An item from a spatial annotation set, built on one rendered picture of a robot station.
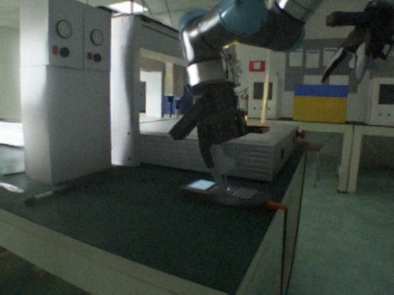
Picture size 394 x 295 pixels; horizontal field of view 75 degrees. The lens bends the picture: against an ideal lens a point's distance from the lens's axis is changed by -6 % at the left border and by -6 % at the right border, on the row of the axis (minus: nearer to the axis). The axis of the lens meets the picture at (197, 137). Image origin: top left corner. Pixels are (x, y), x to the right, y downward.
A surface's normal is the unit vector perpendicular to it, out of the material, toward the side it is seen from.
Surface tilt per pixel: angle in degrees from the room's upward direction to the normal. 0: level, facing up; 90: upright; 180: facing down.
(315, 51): 90
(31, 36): 90
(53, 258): 90
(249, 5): 76
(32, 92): 90
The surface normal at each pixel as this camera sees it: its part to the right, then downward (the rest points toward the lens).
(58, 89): 0.90, 0.08
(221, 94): -0.50, 0.11
